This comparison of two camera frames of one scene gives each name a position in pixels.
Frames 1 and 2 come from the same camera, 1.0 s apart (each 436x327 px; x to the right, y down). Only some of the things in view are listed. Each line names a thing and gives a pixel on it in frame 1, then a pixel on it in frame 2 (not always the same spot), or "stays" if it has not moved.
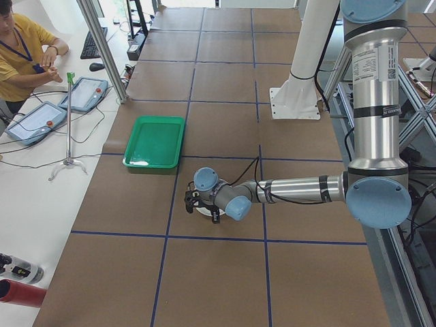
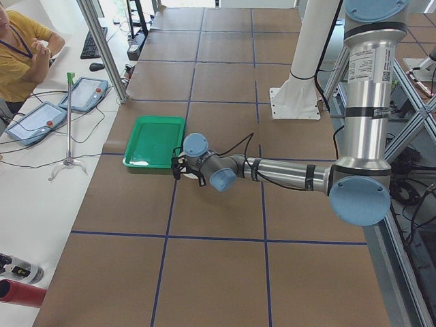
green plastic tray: (156, 142) stays
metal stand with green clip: (69, 161) stays
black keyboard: (90, 50) stays
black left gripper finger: (189, 204) to (176, 168)
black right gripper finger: (215, 214) to (202, 180)
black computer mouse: (95, 67) stays
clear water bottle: (20, 270) stays
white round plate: (204, 211) to (190, 175)
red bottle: (22, 294) stays
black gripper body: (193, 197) to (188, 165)
